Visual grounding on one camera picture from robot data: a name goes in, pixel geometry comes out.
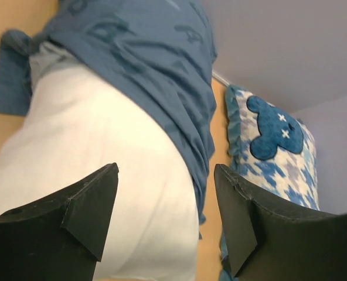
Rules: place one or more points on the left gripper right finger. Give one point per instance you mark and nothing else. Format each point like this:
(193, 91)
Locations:
(270, 238)

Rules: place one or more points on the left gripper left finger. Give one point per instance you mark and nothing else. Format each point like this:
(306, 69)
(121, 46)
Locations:
(60, 236)

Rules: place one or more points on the white pillow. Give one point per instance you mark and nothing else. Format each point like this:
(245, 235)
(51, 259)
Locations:
(77, 123)

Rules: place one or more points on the dark blue lettered pillowcase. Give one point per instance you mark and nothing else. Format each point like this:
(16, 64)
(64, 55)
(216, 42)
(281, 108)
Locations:
(158, 53)

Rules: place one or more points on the blue houndstooth bear pillow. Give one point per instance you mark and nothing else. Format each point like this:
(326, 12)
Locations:
(270, 149)

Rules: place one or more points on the aluminium frame rail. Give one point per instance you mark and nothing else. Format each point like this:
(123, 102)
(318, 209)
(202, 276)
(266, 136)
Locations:
(221, 80)

